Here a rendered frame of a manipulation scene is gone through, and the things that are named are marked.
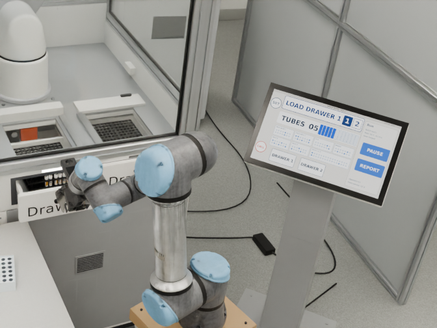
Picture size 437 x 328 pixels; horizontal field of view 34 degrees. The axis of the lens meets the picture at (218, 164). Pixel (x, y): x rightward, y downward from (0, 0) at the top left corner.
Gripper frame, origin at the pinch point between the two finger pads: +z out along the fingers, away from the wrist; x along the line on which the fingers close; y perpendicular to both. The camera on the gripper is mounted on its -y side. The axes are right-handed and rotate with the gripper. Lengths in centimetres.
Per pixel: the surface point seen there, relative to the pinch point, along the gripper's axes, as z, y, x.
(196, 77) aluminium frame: -18, -30, 51
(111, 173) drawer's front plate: 9.2, -8.9, 20.5
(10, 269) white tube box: 1.6, 18.8, -22.3
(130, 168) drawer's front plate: 8.4, -9.4, 27.6
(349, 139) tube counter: -27, 6, 97
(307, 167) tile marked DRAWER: -17, 10, 82
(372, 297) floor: 72, 57, 153
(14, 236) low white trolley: 15.3, 5.2, -16.2
